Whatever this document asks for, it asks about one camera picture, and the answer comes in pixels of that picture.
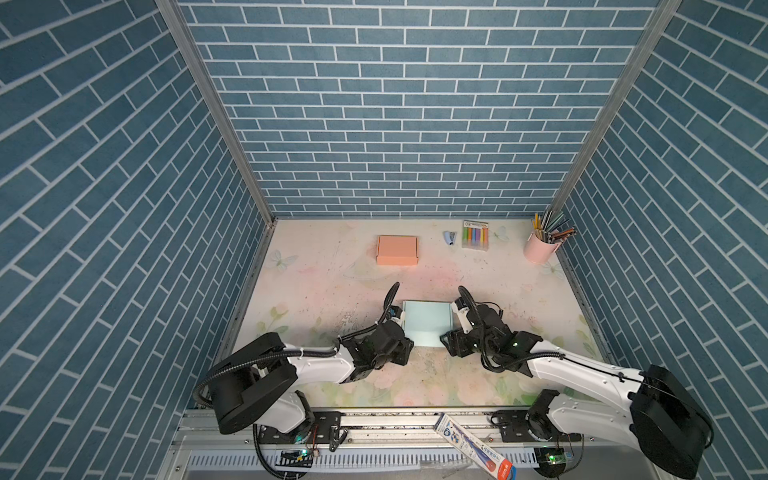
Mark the light blue cardboard box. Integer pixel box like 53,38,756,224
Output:
402,300,454,348

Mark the pink cardboard box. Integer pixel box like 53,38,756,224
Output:
376,235,419,266

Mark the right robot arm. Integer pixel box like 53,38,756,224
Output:
440,286,715,479

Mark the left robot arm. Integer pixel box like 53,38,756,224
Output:
192,282,414,443

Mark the toothpaste tube box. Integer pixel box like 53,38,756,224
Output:
433,413,516,480

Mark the pink pencil cup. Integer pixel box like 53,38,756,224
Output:
523,233,562,265

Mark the coloured marker pack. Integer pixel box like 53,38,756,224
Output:
462,220,489,251

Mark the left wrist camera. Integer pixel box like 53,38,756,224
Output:
386,306,403,325

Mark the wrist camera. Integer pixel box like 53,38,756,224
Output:
451,302,474,334
386,306,403,325

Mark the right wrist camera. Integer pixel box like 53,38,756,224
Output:
451,302,474,334

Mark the aluminium mounting rail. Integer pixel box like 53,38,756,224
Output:
157,407,669,479

